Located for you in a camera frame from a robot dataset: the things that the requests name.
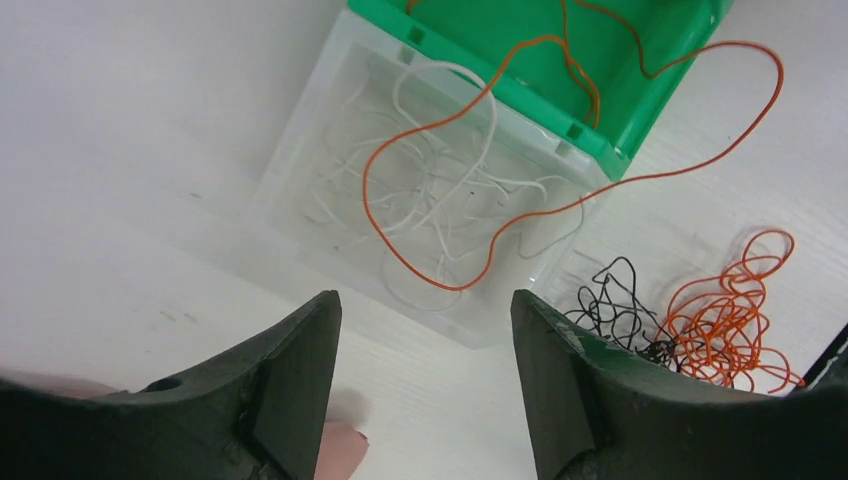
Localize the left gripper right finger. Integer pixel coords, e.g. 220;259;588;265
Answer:
511;290;847;479

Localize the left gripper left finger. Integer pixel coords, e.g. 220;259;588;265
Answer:
1;291;342;479

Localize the orange cable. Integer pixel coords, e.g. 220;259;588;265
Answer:
652;229;808;395
361;0;786;293

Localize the thin white cable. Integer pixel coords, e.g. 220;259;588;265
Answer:
298;79;588;314

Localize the pink cloth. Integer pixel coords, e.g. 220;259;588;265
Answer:
1;368;370;480

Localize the clear plastic bin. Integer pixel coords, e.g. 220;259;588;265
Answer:
247;10;608;348

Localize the green plastic bin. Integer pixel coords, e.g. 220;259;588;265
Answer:
350;0;731;181

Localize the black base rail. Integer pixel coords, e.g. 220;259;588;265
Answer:
801;325;848;390

